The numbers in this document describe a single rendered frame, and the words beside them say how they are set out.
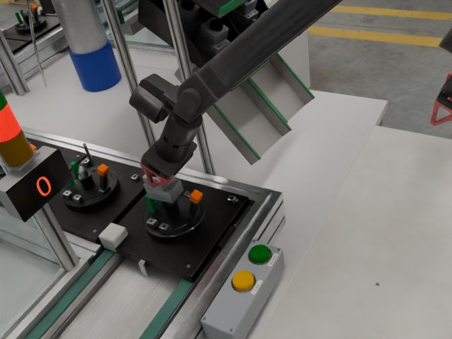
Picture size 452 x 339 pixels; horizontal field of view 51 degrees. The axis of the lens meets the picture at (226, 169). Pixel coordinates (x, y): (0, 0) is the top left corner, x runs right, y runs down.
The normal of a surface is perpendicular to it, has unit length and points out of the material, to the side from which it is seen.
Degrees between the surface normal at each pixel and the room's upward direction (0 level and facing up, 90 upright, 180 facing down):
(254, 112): 45
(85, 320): 0
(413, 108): 0
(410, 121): 0
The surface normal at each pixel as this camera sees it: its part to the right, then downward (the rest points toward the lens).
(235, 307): -0.16, -0.76
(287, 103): 0.43, -0.32
